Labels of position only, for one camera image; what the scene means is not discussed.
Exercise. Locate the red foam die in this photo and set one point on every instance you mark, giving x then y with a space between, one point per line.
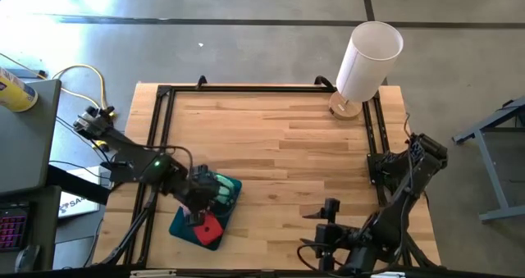
208 230

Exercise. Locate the white printed box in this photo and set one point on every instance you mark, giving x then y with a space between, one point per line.
78 204

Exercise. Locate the silver frame bracket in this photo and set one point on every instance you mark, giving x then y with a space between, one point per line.
152 274
387 274

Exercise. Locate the teal plastic bin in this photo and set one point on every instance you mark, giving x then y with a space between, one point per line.
184 226

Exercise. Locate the grey desk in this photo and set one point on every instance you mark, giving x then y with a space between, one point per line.
24 142

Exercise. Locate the backlit keyboard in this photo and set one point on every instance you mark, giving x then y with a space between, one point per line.
12 231

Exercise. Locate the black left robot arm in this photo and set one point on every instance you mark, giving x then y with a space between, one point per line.
135 159

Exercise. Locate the mint green foam die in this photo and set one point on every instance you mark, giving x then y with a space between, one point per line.
225 190

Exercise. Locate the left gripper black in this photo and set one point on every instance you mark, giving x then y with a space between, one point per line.
201 190

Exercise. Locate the black computer mouse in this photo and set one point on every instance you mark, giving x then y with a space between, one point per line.
28 257

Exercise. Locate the black aluminium table frame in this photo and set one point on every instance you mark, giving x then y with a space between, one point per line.
246 88

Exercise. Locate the yellow wipes canister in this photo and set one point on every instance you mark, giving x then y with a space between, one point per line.
14 93

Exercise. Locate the white shade wooden base lamp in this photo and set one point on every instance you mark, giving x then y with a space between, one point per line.
369 60

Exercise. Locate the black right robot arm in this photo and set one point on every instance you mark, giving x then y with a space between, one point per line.
398 200

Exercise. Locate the blue-grey metal table frame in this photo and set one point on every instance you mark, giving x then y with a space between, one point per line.
492 147

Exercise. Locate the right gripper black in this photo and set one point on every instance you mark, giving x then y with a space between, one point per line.
334 235

